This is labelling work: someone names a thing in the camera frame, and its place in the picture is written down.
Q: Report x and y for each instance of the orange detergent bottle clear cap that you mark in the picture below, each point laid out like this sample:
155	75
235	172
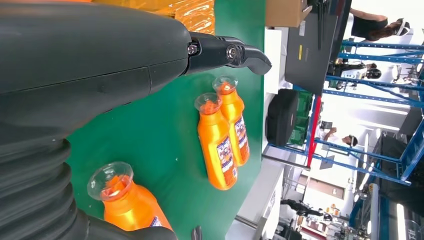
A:
132	205
213	142
233	109

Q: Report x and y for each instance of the red post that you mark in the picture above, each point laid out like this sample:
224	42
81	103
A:
314	132

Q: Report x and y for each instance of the yellow taped cardboard mat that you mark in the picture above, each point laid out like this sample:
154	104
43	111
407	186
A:
195	16

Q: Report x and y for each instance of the green crate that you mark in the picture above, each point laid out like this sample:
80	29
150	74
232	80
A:
303	116

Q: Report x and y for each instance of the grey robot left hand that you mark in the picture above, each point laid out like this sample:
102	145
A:
82	59

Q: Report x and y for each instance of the dark grey case yellow label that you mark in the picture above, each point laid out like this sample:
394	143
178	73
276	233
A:
311	66

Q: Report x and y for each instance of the blue metal shelf rack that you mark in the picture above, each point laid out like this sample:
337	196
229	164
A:
381	99

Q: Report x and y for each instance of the black carry case yellow label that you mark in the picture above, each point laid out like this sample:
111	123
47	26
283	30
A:
281	116

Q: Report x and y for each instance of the grey table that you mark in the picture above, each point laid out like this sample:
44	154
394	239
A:
261	198

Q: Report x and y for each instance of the brown cardboard box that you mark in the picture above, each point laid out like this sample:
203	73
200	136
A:
285	13

